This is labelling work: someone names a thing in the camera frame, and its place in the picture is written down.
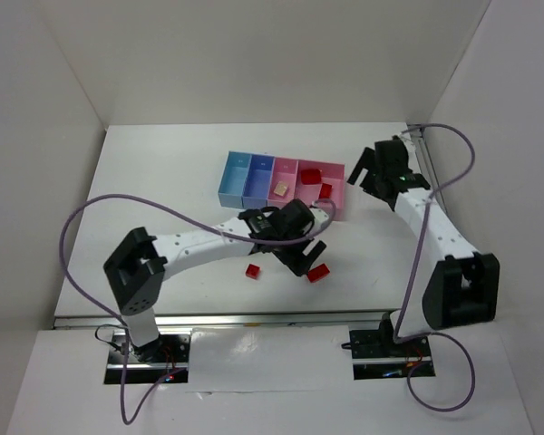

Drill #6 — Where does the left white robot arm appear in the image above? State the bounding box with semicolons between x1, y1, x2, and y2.
103;199;336;363

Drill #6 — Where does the white lego brick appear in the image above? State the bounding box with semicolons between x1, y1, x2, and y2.
273;181;289;198

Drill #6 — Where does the aluminium rail front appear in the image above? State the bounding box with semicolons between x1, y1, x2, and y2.
53;309;391;330

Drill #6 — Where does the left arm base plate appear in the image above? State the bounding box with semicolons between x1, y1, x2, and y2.
103;331;191;385

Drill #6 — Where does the aluminium rail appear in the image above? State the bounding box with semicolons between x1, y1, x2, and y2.
409;125;440;189
53;309;391;330

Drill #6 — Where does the light blue bin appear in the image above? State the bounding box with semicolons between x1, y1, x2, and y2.
218;151;252;208

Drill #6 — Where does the aluminium rail right side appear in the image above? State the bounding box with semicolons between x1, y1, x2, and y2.
409;125;440;189

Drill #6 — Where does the small red lego brick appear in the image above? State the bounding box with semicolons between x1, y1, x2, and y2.
245;264;261;280

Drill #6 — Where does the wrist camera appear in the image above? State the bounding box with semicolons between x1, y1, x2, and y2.
309;207;332;232
393;132;416;152

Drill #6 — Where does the small pink bin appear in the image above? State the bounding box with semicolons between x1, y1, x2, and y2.
267;157;298;208

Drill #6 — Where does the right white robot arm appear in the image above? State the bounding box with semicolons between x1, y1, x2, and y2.
348;137;500;343

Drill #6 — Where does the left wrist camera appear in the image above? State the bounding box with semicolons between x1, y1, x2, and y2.
309;207;332;232

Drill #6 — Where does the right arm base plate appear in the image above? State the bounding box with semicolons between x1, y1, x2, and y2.
341;330;436;381

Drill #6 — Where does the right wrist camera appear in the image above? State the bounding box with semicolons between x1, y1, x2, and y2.
393;132;416;152

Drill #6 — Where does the red rounded lego brick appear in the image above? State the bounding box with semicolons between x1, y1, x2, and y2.
299;168;322;186

